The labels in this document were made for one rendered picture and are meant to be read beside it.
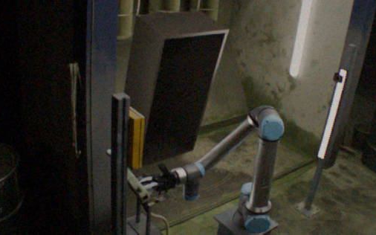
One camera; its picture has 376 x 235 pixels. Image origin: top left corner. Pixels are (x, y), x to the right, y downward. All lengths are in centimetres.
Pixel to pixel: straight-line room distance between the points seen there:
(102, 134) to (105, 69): 39
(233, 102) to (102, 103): 309
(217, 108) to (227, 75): 49
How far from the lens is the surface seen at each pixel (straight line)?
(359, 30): 420
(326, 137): 356
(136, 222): 229
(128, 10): 392
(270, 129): 202
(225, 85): 509
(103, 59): 214
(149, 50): 281
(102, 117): 227
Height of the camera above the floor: 231
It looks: 26 degrees down
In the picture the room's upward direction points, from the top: 6 degrees clockwise
